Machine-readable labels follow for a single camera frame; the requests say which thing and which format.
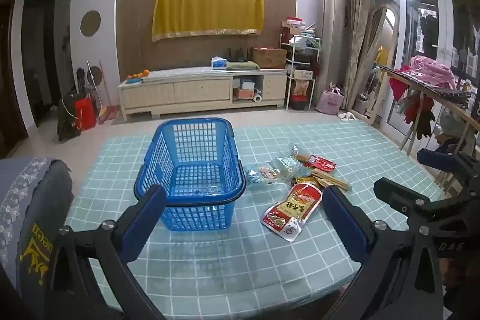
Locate round brown wall decor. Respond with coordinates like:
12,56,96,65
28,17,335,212
79,10,102,37

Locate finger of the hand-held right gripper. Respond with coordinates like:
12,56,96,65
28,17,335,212
374,178,437,227
417,148,480,189

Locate orange printed snack box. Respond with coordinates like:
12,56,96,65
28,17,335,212
290,78,315,111

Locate black bag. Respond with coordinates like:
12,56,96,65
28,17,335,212
57,91,81,142

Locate glass sliding door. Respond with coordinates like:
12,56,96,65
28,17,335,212
369,0,480,141

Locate hanging dark red clothes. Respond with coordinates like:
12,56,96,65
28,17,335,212
403,92,436,141

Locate blue plastic basket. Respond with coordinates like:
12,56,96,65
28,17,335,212
134,118,247,232

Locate red snack packet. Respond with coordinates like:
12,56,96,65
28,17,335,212
304,155,337,171

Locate pink tote bag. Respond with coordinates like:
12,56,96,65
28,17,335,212
317,82,345,114

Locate orange chips pouch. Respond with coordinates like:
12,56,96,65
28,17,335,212
295,175,319,189

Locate broom with red handle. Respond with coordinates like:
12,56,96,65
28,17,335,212
98,59,117,125

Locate patterned curtain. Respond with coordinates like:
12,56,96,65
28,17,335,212
340,0,370,111

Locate standing air conditioner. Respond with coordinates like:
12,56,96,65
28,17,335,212
316,0,347,101

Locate red white snack pouch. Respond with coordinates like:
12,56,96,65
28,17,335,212
261,182,323,243

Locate white wire rack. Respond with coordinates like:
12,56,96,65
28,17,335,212
279,34,322,111

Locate arched standing mirror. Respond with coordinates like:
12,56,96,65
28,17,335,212
350,4,401,126

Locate red bag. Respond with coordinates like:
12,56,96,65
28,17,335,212
71,97,97,131

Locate yellow cloth cover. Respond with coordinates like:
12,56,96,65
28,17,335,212
151,0,265,42

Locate cream TV cabinet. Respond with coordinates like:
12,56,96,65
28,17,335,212
117,67,289,119

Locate black router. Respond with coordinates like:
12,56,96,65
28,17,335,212
226,47,249,63

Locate wafer biscuit pack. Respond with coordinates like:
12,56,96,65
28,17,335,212
311,169,350,192

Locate mop with white handle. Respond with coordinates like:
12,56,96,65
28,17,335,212
86,61,104,111

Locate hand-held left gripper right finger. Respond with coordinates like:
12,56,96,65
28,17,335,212
322,186,446,320

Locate wooden drying rack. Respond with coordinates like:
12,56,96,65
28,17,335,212
377,65,480,193

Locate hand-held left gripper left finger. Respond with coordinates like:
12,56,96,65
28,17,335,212
49,184,167,320

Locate brown cardboard box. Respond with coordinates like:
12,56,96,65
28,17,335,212
252,47,287,69

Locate clear cartoon snack packet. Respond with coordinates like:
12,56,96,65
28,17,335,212
244,163,280,190

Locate silver green snack packet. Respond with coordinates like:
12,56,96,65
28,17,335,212
275,156,312,181

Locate teal checked tablecloth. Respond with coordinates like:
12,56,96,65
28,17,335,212
56,119,445,320

